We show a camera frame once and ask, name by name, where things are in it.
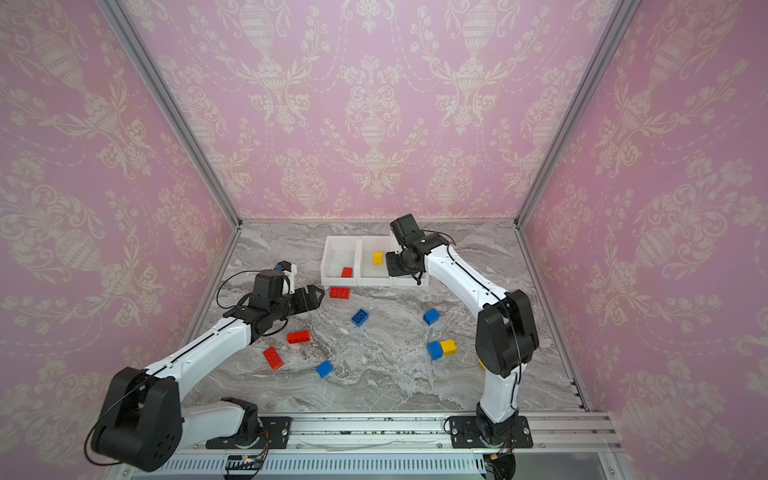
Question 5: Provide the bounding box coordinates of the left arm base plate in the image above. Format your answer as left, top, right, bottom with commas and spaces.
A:
205, 416, 292, 451

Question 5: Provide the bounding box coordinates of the yellow lego beside blue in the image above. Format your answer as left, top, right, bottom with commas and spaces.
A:
440, 339, 458, 356

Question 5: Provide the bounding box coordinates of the aluminium front rail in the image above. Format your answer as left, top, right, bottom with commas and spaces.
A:
107, 411, 631, 480

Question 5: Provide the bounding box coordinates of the blue lego brick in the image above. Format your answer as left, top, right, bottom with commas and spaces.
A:
316, 361, 334, 378
351, 309, 369, 327
422, 308, 440, 326
426, 341, 444, 361

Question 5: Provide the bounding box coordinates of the aluminium corner post left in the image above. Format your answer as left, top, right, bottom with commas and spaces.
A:
96, 0, 242, 230

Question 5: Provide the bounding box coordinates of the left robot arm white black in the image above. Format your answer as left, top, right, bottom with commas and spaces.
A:
83, 262, 326, 472

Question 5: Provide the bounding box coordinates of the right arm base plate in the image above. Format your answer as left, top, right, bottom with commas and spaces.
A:
444, 415, 534, 449

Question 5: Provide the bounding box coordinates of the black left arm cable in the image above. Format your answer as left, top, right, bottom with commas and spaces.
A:
214, 268, 283, 338

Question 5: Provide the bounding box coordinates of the aluminium corner post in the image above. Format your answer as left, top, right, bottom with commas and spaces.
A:
516, 0, 641, 231
96, 0, 242, 230

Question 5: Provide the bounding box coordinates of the left white plastic bin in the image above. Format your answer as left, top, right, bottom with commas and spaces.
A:
321, 236, 359, 287

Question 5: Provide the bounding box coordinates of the blue lego brick beside yellow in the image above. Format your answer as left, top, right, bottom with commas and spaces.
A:
426, 341, 444, 361

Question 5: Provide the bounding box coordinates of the aluminium corner post right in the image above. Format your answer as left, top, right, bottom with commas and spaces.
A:
516, 0, 641, 231

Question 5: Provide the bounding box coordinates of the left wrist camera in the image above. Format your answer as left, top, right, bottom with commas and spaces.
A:
275, 260, 298, 295

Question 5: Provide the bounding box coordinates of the middle white plastic bin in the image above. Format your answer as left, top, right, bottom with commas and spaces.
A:
354, 236, 393, 287

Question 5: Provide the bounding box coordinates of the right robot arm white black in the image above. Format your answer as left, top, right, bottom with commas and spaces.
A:
386, 230, 540, 424

